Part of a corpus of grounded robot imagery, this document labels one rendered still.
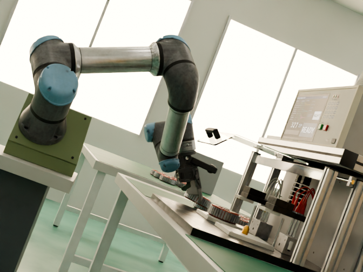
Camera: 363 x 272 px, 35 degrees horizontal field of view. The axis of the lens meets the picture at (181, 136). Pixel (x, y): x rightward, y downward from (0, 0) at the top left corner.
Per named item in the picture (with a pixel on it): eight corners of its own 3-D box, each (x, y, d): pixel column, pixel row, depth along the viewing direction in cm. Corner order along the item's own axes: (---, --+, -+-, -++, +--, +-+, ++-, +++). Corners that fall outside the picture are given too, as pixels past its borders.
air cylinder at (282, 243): (281, 252, 177) (288, 236, 177) (272, 246, 184) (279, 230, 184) (296, 258, 178) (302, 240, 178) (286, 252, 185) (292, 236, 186)
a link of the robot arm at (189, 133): (168, 115, 234) (188, 112, 237) (172, 142, 235) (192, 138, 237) (173, 114, 227) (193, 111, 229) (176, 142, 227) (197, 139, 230)
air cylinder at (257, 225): (254, 236, 201) (260, 221, 201) (247, 231, 208) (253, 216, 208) (267, 240, 202) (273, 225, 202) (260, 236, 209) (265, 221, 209)
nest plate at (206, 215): (206, 219, 193) (208, 216, 193) (195, 211, 207) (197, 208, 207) (247, 233, 196) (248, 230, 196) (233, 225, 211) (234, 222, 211)
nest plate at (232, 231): (228, 235, 169) (229, 231, 169) (214, 224, 184) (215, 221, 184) (273, 251, 172) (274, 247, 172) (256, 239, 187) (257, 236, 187)
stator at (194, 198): (186, 198, 227) (190, 189, 228) (181, 194, 238) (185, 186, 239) (210, 211, 229) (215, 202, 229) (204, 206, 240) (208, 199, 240)
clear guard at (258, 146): (214, 145, 187) (221, 128, 187) (196, 141, 210) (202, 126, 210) (302, 179, 194) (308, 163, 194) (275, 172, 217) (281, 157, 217)
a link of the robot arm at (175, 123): (210, 85, 186) (183, 172, 224) (200, 61, 193) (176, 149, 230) (175, 88, 183) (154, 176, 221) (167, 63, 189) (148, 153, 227)
